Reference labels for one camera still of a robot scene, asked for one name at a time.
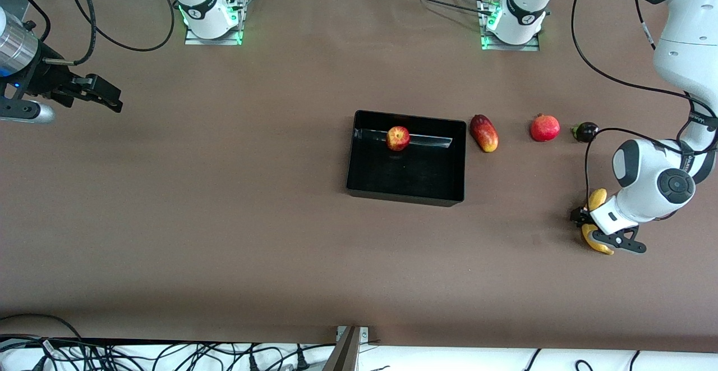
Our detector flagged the yellow banana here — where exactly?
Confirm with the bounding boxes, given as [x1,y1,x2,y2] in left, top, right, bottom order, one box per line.
[581,188,615,256]

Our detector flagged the black plastic box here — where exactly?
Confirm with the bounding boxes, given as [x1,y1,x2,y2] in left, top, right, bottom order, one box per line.
[346,110,467,208]

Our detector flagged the red apple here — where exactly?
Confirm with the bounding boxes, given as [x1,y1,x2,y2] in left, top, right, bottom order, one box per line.
[386,126,411,152]

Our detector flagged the dark purple mangosteen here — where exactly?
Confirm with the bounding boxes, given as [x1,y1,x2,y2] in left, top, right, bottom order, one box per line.
[570,122,600,144]

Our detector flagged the red pomegranate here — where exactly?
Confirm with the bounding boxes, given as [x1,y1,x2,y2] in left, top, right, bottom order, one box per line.
[530,113,561,143]

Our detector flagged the red yellow mango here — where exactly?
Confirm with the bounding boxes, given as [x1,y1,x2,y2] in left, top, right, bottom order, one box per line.
[470,114,499,153]

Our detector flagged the brown table cover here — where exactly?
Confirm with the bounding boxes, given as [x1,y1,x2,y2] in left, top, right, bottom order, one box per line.
[0,0,718,354]

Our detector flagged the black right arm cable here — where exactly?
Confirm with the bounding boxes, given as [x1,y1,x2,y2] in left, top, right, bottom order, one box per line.
[11,0,176,68]

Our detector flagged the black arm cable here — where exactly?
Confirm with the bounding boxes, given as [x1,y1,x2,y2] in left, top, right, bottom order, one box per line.
[571,0,718,210]
[11,0,176,68]

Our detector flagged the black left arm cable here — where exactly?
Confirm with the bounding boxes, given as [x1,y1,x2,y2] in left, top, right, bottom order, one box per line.
[571,0,718,210]

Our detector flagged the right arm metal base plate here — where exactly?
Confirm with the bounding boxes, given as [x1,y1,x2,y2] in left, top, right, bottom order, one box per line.
[184,0,243,46]

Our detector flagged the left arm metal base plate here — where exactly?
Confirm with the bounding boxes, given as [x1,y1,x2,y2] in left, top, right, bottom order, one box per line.
[480,0,541,52]

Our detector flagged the black looped floor cable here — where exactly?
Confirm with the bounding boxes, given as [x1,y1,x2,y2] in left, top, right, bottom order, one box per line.
[0,313,85,342]

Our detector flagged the small metal bracket plate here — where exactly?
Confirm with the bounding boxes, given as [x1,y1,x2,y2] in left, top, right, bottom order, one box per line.
[335,326,370,343]

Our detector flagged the long black table cable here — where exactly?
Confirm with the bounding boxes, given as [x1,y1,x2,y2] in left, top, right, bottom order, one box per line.
[392,0,490,15]

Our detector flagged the aluminium profile post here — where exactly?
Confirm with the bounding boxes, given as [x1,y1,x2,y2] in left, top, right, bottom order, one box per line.
[323,326,361,371]

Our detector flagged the tangled black floor cables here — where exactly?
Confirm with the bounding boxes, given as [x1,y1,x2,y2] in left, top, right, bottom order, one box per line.
[0,335,316,371]

